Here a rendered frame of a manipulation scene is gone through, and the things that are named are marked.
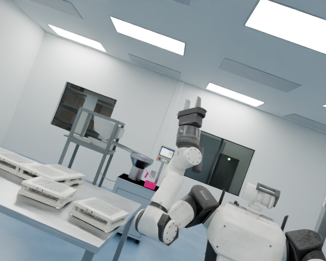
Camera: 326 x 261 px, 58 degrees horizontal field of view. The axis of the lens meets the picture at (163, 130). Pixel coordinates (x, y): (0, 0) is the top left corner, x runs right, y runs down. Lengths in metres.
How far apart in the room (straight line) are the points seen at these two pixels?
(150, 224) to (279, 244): 0.46
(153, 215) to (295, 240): 0.53
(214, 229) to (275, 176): 6.13
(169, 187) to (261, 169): 6.18
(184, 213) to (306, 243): 0.43
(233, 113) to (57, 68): 4.25
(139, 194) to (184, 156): 3.16
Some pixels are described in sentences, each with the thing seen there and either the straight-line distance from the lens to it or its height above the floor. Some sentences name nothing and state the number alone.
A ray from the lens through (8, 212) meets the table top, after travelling 1.59.
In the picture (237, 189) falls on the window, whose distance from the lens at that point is 7.15.
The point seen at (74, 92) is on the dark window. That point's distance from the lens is 7.39.
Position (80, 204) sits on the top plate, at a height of 0.97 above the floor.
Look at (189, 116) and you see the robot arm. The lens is 1.14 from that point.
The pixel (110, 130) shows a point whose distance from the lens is 4.99.
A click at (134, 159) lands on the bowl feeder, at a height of 1.05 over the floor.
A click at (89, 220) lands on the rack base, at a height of 0.91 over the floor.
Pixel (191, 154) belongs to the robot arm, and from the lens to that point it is 1.04.
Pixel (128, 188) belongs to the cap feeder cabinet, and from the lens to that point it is 4.17.
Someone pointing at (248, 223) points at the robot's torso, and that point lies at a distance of 1.15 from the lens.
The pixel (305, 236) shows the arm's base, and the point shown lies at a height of 1.30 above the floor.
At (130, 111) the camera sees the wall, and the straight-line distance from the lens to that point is 6.92.
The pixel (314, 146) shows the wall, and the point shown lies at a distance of 7.55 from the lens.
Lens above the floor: 1.44
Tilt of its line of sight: 2 degrees up
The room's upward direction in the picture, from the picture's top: 21 degrees clockwise
